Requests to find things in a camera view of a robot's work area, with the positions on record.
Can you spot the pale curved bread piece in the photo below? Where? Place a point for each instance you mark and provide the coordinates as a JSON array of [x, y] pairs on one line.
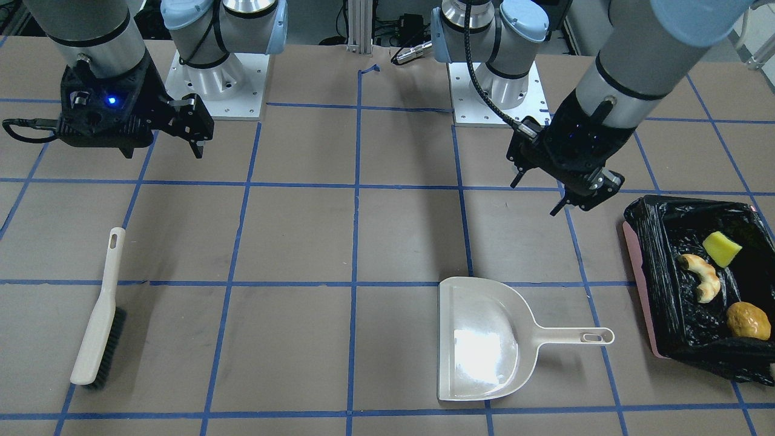
[[709, 283]]

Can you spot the yellow sponge piece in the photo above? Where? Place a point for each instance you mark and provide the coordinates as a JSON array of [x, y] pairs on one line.
[[721, 248]]

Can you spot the black lined trash bin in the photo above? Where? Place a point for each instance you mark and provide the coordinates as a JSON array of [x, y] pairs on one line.
[[658, 230]]

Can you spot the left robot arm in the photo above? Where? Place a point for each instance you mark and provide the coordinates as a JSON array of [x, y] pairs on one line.
[[652, 46]]

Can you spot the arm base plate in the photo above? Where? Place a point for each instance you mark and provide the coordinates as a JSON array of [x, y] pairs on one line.
[[517, 98], [232, 91]]

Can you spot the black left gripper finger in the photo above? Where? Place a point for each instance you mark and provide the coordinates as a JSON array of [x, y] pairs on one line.
[[520, 172], [587, 190]]

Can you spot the yellow potato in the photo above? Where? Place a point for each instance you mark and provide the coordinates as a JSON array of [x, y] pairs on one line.
[[747, 320]]

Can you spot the white hand brush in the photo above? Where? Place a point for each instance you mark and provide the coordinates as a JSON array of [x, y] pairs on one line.
[[106, 323]]

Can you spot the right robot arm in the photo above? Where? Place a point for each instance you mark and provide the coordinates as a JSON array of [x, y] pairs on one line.
[[204, 33]]

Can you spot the beige plastic dustpan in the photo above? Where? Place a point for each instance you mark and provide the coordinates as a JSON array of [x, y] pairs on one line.
[[489, 340]]

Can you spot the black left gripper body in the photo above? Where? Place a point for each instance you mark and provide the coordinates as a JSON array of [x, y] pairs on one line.
[[582, 171]]

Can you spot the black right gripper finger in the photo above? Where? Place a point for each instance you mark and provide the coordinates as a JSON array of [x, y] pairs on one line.
[[189, 119]]

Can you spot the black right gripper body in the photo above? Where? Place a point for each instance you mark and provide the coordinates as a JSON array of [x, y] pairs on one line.
[[158, 102]]

